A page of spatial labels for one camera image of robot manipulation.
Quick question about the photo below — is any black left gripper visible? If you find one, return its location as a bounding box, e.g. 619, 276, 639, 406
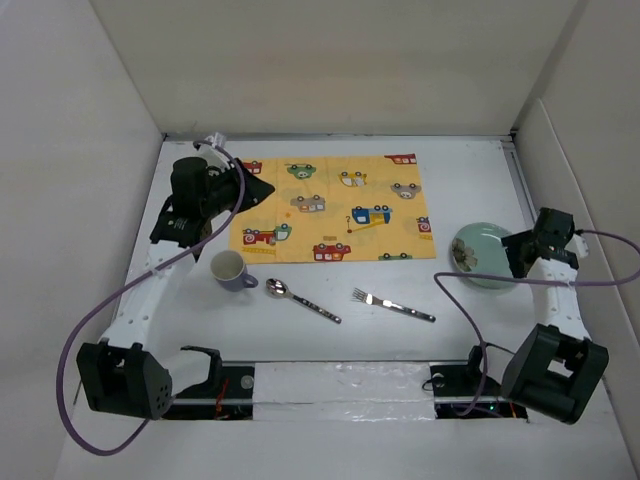
200, 159, 272, 219

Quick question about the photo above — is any green floral ceramic plate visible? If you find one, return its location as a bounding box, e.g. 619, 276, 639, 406
450, 222, 513, 278

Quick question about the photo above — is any yellow car-print cloth placemat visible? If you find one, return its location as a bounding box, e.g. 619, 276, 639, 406
229, 153, 436, 264

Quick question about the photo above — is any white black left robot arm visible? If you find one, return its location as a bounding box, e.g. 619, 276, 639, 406
76, 157, 275, 420

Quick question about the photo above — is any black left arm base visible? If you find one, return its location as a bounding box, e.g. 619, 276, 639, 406
162, 362, 255, 421

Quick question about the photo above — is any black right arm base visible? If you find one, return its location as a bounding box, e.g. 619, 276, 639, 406
422, 361, 529, 421

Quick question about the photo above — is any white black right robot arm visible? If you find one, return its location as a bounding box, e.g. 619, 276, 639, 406
452, 208, 609, 424

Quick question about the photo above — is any purple ceramic mug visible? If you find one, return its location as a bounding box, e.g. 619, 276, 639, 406
210, 250, 259, 292

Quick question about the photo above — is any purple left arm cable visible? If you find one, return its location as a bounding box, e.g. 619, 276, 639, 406
55, 139, 247, 457

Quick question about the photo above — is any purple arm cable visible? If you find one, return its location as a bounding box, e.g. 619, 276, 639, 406
55, 139, 247, 457
432, 229, 640, 417

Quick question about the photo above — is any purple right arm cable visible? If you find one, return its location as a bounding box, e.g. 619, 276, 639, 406
432, 229, 640, 417

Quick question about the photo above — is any silver spoon patterned handle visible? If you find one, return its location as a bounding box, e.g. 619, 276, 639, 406
266, 278, 342, 324

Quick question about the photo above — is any silver fork patterned handle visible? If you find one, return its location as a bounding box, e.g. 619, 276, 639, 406
352, 288, 436, 323

